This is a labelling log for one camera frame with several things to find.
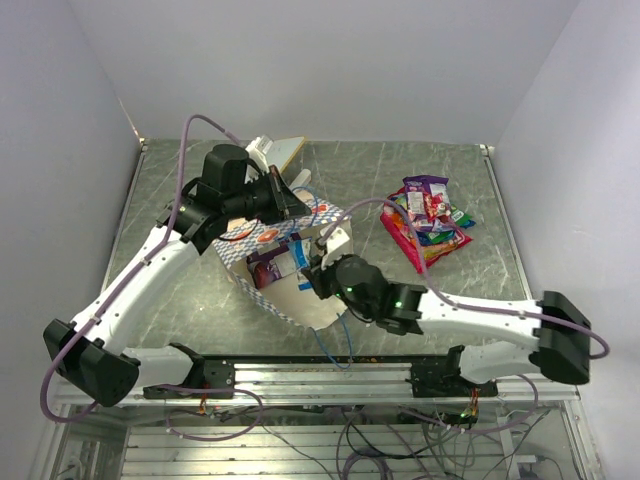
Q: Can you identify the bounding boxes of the loose cables under table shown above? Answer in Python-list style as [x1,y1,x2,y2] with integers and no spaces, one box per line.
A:
[164,394,551,480]

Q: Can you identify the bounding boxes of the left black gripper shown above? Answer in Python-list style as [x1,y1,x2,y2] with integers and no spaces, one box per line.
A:
[225,165,313,226]

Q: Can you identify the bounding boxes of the blue snack bag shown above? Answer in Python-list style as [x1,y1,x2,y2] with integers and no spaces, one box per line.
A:
[385,191,461,246]

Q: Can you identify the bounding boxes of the blue white snack pack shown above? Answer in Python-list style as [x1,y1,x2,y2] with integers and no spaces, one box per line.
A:
[288,238,312,291]

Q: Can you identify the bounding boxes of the purple snack pack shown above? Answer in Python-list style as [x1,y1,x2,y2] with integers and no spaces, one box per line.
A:
[403,175,449,218]
[246,245,298,290]

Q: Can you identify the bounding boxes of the pink snack bag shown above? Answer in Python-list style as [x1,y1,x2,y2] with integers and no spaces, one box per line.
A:
[380,193,475,273]

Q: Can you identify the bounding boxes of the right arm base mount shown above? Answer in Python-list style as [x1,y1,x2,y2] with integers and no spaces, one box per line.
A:
[407,355,498,398]

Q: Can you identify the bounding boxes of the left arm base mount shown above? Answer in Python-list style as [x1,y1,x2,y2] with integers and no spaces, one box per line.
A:
[143,358,235,400]

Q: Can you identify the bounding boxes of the aluminium frame rail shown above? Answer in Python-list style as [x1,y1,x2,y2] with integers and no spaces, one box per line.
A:
[53,363,579,407]

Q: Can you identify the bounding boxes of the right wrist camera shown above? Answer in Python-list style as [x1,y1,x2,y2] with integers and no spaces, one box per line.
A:
[316,226,353,270]

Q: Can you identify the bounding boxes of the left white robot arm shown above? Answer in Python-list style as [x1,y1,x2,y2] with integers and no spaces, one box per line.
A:
[40,144,311,407]

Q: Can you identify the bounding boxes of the red snack pack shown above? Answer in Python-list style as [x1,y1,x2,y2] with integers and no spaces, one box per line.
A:
[426,183,451,221]

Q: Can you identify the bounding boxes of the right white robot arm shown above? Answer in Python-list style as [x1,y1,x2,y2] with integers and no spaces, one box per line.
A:
[302,254,591,396]

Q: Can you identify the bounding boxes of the white marker eraser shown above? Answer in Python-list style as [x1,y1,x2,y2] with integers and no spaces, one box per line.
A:
[290,169,311,190]

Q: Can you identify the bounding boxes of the blue checkered paper bag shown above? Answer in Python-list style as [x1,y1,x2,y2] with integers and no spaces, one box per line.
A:
[212,187,347,330]

